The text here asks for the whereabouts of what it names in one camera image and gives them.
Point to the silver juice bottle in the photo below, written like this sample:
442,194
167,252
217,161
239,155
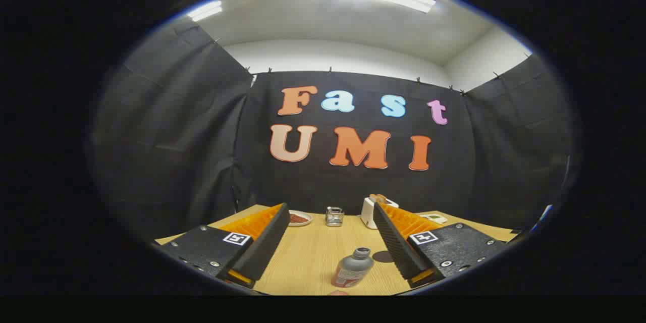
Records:
353,267

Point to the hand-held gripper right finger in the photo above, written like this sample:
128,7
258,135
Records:
396,247

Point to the red-brown food pieces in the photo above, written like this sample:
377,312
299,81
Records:
299,218

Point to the small ceiling light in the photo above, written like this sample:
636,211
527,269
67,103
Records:
204,10

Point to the brown round coaster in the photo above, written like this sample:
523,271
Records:
381,257

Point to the black backdrop cloth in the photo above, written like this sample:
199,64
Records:
202,136

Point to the white round plate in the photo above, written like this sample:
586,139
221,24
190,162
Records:
307,222

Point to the white divided dish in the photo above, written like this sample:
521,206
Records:
435,218

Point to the brown bread slice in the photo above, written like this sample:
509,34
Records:
378,198

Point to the wooden table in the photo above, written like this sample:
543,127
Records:
313,257

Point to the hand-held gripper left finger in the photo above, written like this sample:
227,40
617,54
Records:
262,247

